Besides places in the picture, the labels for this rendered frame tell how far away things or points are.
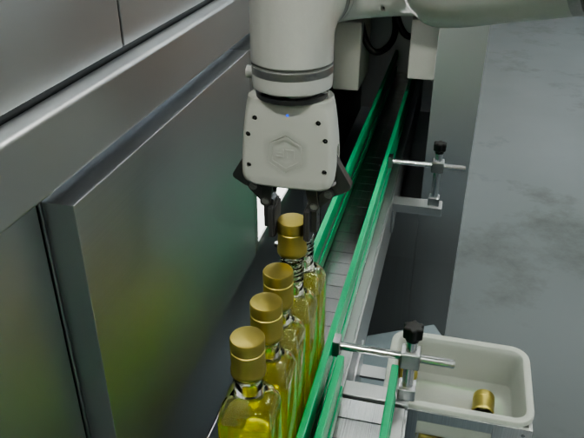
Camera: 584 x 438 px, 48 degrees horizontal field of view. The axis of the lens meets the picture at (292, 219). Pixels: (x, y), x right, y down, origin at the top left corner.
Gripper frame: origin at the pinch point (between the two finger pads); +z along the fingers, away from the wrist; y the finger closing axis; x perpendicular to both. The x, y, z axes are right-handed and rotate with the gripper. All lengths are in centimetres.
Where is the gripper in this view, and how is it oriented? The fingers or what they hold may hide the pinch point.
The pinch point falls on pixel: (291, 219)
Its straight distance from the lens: 76.1
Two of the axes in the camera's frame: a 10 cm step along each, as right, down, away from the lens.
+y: 9.7, 1.2, -2.1
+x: 2.5, -4.8, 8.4
